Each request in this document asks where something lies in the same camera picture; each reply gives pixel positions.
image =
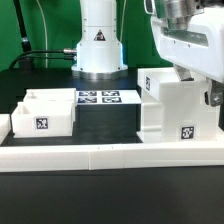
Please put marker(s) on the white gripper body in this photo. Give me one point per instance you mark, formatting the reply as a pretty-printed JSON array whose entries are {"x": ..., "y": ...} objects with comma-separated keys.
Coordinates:
[{"x": 190, "y": 34}]

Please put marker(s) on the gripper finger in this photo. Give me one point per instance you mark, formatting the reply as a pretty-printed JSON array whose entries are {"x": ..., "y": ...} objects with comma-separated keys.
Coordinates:
[
  {"x": 183, "y": 73},
  {"x": 214, "y": 96}
]

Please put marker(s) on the white drawer cabinet frame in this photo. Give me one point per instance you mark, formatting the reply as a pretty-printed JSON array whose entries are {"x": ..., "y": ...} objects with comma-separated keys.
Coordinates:
[{"x": 173, "y": 110}]

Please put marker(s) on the white front drawer box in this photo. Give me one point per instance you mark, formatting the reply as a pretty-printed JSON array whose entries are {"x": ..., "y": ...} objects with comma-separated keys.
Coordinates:
[{"x": 43, "y": 119}]

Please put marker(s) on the white drawer box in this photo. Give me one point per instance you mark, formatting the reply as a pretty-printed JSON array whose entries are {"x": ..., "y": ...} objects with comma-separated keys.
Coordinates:
[
  {"x": 55, "y": 94},
  {"x": 43, "y": 119}
]

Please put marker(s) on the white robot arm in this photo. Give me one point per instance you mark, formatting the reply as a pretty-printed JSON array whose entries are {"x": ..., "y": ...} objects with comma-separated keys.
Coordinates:
[{"x": 99, "y": 51}]

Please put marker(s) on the white rear drawer box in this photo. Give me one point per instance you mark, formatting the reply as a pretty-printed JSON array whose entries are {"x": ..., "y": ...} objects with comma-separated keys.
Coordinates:
[{"x": 55, "y": 94}]

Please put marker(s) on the white fiducial marker sheet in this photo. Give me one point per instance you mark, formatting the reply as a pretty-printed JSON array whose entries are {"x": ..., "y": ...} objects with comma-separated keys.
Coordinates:
[{"x": 107, "y": 97}]

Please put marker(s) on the black pole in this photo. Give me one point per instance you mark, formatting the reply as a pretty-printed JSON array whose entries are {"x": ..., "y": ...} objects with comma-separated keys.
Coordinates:
[{"x": 26, "y": 46}]

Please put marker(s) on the white U-shaped border fence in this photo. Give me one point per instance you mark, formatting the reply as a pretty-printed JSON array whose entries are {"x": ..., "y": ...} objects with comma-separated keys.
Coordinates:
[{"x": 112, "y": 156}]

